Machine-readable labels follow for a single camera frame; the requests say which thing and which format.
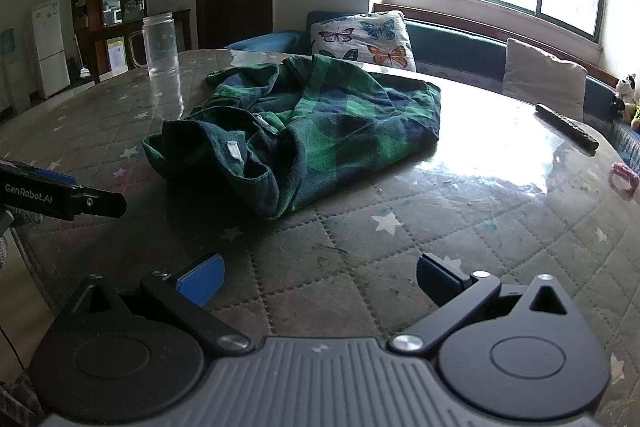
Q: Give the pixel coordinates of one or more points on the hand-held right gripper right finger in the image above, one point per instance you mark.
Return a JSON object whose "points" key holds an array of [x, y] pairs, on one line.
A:
{"points": [[439, 279]]}

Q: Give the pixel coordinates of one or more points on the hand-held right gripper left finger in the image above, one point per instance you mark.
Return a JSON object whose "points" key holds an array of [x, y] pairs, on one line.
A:
{"points": [[202, 281]]}

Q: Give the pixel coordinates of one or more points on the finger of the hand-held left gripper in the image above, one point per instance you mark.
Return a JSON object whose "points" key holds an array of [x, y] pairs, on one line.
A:
{"points": [[50, 197], [45, 173]]}

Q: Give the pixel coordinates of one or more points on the green navy plaid shirt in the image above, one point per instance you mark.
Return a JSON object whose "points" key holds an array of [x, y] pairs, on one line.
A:
{"points": [[325, 117]]}

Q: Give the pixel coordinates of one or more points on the white water dispenser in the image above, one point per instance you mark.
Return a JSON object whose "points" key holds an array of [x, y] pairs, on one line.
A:
{"points": [[15, 77]]}

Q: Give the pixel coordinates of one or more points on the broom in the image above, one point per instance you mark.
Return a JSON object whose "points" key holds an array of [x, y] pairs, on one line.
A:
{"points": [[84, 71]]}

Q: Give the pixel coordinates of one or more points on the white refrigerator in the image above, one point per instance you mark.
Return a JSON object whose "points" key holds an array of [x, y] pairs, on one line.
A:
{"points": [[50, 47]]}

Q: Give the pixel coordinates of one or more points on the clear glass mug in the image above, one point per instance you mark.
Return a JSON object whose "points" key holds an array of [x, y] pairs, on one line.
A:
{"points": [[160, 42]]}

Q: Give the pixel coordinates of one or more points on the brown wooden counter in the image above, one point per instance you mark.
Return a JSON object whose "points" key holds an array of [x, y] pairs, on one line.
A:
{"points": [[182, 32]]}

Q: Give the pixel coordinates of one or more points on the black remote control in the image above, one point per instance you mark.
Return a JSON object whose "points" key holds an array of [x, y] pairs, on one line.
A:
{"points": [[565, 127]]}

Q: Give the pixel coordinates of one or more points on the beige pillow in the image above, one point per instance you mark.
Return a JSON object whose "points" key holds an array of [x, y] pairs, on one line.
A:
{"points": [[540, 77]]}

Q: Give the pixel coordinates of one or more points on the teal sofa bench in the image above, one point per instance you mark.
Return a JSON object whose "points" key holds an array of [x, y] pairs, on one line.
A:
{"points": [[450, 47]]}

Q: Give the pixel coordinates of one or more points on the blue cushion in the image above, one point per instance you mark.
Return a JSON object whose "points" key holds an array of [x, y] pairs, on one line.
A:
{"points": [[270, 42]]}

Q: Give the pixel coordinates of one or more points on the yellow green plush toy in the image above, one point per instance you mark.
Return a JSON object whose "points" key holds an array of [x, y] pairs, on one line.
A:
{"points": [[632, 114]]}

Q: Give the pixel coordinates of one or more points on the butterfly print pillow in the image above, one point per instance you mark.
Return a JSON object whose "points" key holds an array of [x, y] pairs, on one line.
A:
{"points": [[360, 37]]}

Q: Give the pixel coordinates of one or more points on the black white plush cow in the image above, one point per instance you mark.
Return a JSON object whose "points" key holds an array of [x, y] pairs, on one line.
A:
{"points": [[625, 87]]}

